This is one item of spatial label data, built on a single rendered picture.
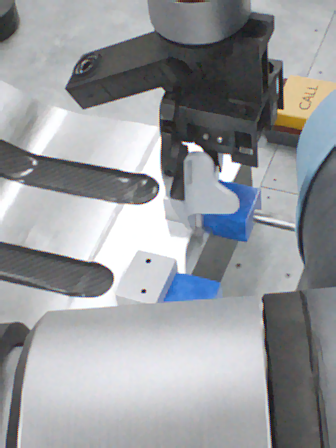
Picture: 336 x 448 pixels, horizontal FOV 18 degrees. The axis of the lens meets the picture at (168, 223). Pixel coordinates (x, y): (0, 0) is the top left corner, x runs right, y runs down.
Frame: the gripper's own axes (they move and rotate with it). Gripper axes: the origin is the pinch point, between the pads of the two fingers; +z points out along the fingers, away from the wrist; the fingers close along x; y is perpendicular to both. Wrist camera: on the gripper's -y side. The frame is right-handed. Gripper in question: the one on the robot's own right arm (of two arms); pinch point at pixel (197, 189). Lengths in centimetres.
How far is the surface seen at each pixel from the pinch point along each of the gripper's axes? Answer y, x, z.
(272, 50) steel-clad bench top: -3.1, 30.8, 10.8
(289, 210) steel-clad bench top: 5.7, 8.6, 10.8
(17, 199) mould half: -16.8, -3.8, 2.5
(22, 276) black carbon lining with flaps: -12.4, -11.6, 2.8
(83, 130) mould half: -14.4, 6.1, 2.4
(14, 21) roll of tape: -34.1, 26.5, 9.4
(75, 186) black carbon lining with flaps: -12.3, -0.6, 2.8
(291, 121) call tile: 3.1, 17.8, 8.0
